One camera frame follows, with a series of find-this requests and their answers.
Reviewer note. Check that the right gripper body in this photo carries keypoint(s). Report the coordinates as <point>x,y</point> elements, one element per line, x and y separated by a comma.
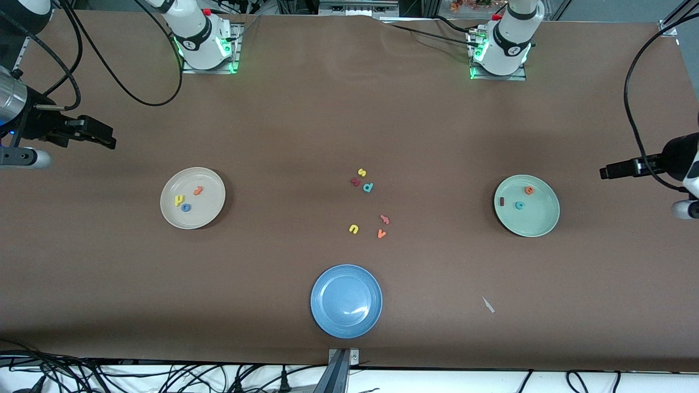
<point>38,123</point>

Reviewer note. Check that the green plate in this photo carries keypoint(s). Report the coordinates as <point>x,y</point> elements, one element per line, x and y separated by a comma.
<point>538,218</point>

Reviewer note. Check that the beige brown plate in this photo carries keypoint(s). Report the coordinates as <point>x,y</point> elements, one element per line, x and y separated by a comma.
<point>202,213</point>

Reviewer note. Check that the white paper scrap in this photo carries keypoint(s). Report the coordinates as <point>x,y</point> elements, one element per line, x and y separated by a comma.
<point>487,304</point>

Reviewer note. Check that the orange artificial flowers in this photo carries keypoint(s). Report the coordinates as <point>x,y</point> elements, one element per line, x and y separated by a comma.
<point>469,4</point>

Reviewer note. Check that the brown table cover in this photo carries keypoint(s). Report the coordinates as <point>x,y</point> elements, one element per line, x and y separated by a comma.
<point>349,109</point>

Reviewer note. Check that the silver device box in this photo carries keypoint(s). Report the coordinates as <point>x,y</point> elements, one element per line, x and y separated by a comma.
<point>355,8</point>

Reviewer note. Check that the blue plate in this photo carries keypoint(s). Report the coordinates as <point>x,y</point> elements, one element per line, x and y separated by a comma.
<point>346,301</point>

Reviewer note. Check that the aluminium frame profile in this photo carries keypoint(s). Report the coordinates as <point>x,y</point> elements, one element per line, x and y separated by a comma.
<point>669,26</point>
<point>22,52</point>

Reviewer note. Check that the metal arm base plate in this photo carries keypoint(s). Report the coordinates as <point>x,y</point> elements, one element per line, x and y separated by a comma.
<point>237,38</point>
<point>491,77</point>

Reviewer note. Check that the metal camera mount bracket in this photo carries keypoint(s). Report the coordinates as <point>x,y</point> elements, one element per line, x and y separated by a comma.
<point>336,376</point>

